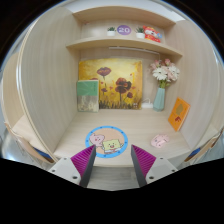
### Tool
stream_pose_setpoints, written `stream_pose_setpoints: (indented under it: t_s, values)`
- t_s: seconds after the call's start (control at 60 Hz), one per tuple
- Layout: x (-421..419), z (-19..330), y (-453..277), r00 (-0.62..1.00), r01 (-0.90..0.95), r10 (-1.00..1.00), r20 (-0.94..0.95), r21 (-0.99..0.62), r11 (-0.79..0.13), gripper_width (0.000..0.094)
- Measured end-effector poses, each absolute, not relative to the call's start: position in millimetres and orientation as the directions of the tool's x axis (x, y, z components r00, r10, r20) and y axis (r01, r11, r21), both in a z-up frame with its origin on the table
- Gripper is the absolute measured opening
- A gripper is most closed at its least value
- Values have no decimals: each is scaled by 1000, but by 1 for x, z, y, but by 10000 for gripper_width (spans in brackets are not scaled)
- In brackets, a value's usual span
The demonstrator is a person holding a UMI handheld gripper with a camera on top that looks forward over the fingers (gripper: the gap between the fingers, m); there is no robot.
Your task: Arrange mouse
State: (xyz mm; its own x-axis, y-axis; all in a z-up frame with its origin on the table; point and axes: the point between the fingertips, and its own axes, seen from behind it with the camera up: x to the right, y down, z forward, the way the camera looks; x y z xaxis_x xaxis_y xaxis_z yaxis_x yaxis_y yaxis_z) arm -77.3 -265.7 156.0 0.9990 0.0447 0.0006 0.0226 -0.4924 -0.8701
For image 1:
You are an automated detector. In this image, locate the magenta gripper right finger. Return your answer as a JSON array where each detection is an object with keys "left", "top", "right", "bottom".
[{"left": 131, "top": 145, "right": 177, "bottom": 187}]

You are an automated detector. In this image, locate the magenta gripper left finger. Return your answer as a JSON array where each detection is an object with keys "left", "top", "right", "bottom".
[{"left": 49, "top": 145, "right": 96, "bottom": 187}]

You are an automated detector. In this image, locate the pink computer mouse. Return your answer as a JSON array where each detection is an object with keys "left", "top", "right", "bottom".
[{"left": 151, "top": 134, "right": 169, "bottom": 148}]

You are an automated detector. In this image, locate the round cartoon mouse pad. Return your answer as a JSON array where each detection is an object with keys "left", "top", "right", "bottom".
[{"left": 85, "top": 126, "right": 128, "bottom": 158}]

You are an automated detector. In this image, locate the white power strip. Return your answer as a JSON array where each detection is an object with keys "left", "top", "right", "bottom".
[{"left": 141, "top": 103, "right": 153, "bottom": 109}]

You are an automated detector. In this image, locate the orange book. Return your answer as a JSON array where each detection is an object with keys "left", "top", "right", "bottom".
[{"left": 168, "top": 98, "right": 190, "bottom": 131}]

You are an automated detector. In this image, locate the teal ribbed vase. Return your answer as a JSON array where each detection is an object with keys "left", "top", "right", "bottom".
[{"left": 153, "top": 88, "right": 165, "bottom": 112}]

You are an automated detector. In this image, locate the green book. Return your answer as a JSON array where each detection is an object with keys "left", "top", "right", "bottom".
[{"left": 77, "top": 80, "right": 99, "bottom": 112}]

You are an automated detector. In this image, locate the poppy flower painting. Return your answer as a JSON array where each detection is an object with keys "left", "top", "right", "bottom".
[{"left": 79, "top": 58, "right": 142, "bottom": 109}]

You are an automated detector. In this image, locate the pink white flower bouquet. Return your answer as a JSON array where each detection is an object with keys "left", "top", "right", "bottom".
[{"left": 150, "top": 59, "right": 180, "bottom": 89}]

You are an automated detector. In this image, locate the lower wooden shelf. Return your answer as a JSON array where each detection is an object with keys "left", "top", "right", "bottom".
[{"left": 67, "top": 37, "right": 182, "bottom": 56}]

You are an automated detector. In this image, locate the wooden shelf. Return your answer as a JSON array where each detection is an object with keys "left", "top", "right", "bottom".
[
  {"left": 74, "top": 6, "right": 175, "bottom": 28},
  {"left": 67, "top": 37, "right": 182, "bottom": 56}
]

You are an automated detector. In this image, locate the right small potted plant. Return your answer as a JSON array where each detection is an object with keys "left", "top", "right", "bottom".
[{"left": 135, "top": 27, "right": 145, "bottom": 39}]

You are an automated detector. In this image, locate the small potted plant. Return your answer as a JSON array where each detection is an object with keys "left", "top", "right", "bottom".
[
  {"left": 107, "top": 27, "right": 116, "bottom": 36},
  {"left": 135, "top": 27, "right": 145, "bottom": 39}
]

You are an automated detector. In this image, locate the red cartoon plush toy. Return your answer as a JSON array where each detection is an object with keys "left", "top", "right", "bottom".
[{"left": 143, "top": 26, "right": 162, "bottom": 43}]

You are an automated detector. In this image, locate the left small potted plant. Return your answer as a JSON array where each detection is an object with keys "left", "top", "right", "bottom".
[{"left": 107, "top": 27, "right": 116, "bottom": 36}]

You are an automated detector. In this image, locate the purple round number sign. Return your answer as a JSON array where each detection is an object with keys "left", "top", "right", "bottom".
[{"left": 117, "top": 25, "right": 131, "bottom": 35}]

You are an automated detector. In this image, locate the upper wooden shelf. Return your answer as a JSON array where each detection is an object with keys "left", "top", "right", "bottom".
[{"left": 74, "top": 6, "right": 175, "bottom": 28}]

